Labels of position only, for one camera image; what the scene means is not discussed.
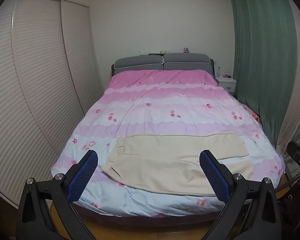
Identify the cream pants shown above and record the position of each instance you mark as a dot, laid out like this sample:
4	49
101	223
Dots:
165	160

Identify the grey bed headboard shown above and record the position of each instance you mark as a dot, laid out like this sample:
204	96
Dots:
140	62

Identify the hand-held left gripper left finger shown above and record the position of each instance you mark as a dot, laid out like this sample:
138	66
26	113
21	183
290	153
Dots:
83	175

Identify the clear plastic bottle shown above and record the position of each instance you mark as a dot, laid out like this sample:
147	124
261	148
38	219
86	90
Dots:
218	72

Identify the white nightstand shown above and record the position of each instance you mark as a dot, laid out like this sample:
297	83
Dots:
226	83

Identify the white tissue pack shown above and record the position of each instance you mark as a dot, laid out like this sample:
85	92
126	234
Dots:
143	52

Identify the white louvered wardrobe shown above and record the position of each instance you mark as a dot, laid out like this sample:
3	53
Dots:
40	80

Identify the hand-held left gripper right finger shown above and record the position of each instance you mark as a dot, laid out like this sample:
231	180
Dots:
213	177

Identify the beige curtain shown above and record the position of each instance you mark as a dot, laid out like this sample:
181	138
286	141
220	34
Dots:
290	120

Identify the small pink object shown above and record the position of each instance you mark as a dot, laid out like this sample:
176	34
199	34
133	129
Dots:
226	75

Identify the pink floral blanket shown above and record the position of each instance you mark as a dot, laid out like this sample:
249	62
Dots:
152	105

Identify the purple toy figure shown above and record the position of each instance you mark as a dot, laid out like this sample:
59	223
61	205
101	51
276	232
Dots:
185	50

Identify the dark flat objects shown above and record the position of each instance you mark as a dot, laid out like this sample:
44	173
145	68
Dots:
158	53

